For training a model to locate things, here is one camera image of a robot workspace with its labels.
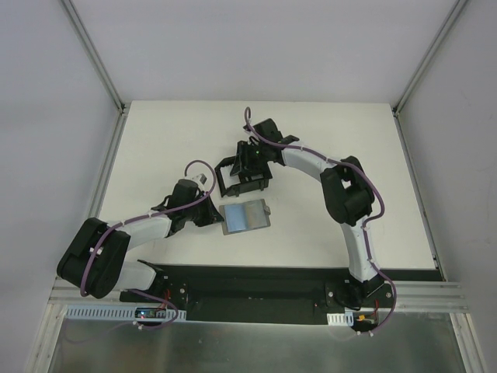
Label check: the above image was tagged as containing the front aluminium rail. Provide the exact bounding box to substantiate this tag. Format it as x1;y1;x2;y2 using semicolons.
49;267;469;313

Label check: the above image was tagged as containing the black plastic card tray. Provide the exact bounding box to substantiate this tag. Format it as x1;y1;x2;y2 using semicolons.
214;156;273;197

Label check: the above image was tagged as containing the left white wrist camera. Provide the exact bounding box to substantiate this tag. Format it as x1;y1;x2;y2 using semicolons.
192;173;207;186

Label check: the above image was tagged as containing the left white cable duct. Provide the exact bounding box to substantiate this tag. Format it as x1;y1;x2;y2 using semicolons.
65;305;186;322

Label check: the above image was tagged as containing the aluminium frame post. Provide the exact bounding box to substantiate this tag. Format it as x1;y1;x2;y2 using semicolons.
59;0;127;113
392;0;471;117

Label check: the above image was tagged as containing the right white cable duct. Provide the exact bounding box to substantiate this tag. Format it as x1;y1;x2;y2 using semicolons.
326;312;354;327

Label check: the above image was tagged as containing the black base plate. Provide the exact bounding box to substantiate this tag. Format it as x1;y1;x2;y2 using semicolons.
118;263;401;323

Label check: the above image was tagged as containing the right aluminium frame post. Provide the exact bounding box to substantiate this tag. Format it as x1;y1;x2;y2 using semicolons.
392;0;471;117

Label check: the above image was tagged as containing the left table edge rail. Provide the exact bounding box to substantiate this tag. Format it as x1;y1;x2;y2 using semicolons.
82;110;128;223

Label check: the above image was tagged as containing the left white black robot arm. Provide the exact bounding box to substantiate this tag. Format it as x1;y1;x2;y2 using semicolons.
56;174;224;302

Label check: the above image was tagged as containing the white cable duct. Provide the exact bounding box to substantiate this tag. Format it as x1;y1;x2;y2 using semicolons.
65;305;186;322
326;312;354;327

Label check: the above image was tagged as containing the table edge rail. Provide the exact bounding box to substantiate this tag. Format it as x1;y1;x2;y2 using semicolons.
82;110;128;223
392;111;447;281

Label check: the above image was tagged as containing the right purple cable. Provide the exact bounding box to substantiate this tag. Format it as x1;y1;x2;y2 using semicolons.
243;107;398;338

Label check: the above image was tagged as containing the left aluminium frame post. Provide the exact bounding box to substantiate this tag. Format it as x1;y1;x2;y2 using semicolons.
59;0;127;113

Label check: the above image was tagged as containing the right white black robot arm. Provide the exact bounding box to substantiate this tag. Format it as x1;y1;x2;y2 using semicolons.
224;114;382;307

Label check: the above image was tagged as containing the right table edge rail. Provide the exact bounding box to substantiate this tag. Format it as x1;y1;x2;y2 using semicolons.
392;111;447;281

